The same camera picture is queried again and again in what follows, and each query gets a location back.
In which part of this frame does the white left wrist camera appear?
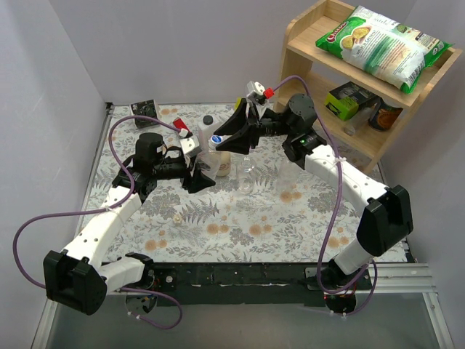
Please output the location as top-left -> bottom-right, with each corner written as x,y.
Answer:
179,135 -> 202,158

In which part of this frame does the blue bottle cap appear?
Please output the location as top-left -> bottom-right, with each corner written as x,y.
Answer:
209,135 -> 223,145

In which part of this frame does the beige pump lotion bottle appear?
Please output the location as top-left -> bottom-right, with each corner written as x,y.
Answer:
217,151 -> 231,177

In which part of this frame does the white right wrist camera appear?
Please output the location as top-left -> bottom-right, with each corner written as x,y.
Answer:
246,81 -> 275,118

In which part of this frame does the green chips bag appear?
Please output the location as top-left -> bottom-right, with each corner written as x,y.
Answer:
315,6 -> 451,94

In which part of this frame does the green black box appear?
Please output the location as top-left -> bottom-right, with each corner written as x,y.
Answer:
324,81 -> 378,121

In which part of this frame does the tin can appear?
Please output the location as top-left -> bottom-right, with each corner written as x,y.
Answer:
368,98 -> 403,132

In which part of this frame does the yellow-green tube bottle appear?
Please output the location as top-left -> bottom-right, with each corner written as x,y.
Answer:
234,97 -> 243,111

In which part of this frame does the white bottle black cap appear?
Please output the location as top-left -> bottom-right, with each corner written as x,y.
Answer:
198,115 -> 221,141

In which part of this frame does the wooden shelf unit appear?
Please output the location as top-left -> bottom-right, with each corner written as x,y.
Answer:
280,1 -> 462,174

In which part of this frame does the clear small bottle on shelf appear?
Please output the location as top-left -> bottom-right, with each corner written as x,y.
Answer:
343,104 -> 377,137

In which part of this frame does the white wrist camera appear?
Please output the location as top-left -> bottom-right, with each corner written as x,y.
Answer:
246,81 -> 275,118
179,135 -> 202,158

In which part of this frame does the clear plastic bottle large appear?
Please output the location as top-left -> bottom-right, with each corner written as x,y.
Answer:
275,159 -> 301,195

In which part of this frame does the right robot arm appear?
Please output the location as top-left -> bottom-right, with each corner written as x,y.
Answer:
215,94 -> 413,289

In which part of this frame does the black patterned box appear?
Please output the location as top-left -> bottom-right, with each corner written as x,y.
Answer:
130,100 -> 158,129

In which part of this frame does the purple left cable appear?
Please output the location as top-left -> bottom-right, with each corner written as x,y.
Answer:
12,116 -> 182,290

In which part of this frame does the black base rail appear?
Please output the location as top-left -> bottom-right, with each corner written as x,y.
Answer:
145,261 -> 346,308

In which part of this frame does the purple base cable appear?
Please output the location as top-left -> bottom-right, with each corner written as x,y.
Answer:
119,286 -> 184,331

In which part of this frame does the red toothpaste box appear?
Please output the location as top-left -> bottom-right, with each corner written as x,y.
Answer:
173,117 -> 192,138

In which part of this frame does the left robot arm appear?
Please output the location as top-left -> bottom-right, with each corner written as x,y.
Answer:
43,132 -> 215,315

